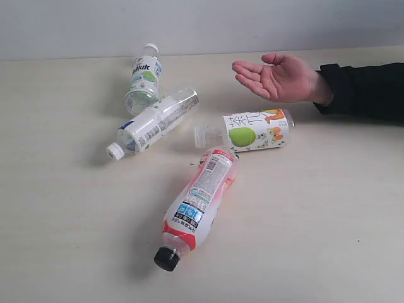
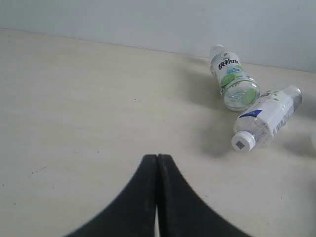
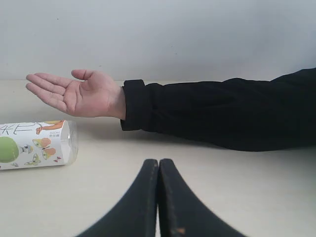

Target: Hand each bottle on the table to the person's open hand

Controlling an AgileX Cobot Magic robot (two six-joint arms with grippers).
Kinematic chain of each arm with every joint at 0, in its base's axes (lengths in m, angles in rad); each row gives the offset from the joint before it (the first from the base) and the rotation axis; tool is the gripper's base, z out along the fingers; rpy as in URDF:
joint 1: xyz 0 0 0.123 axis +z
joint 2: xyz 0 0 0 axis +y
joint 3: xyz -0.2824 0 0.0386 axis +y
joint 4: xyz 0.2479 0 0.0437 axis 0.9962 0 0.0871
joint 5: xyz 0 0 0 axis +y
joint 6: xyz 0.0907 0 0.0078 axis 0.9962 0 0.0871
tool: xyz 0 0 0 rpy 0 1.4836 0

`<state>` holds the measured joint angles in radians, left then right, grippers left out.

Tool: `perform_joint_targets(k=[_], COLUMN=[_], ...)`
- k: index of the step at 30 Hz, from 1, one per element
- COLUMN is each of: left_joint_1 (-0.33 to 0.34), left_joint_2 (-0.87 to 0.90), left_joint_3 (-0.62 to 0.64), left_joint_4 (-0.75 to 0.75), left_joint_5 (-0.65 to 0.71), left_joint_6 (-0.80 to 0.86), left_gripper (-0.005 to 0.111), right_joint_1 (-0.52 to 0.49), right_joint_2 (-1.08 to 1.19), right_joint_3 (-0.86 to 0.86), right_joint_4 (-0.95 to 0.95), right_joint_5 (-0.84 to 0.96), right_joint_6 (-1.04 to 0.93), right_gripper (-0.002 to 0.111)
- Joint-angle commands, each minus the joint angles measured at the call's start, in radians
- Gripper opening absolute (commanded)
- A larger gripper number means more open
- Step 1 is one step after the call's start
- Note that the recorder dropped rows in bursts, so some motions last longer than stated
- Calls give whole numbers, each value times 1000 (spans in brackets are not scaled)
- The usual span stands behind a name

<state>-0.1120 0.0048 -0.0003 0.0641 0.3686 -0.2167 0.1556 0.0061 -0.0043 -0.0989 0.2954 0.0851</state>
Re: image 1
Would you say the green pear tea bottle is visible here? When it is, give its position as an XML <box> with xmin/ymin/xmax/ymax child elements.
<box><xmin>194</xmin><ymin>109</ymin><xmax>295</xmax><ymax>153</ymax></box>

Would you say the black sleeved forearm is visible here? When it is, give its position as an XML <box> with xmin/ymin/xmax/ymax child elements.
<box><xmin>316</xmin><ymin>62</ymin><xmax>403</xmax><ymax>124</ymax></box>

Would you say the white blue label bottle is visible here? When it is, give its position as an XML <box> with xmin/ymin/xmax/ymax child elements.
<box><xmin>106</xmin><ymin>87</ymin><xmax>199</xmax><ymax>161</ymax></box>

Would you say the red white black-cap bottle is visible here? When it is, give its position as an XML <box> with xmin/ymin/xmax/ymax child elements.
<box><xmin>154</xmin><ymin>146</ymin><xmax>238</xmax><ymax>271</ymax></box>

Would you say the lime label Gatorade bottle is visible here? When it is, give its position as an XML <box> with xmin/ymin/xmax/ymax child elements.
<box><xmin>124</xmin><ymin>43</ymin><xmax>162</xmax><ymax>116</ymax></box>

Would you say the person's open hand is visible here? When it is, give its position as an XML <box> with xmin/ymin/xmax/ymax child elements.
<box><xmin>232</xmin><ymin>53</ymin><xmax>333</xmax><ymax>105</ymax></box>

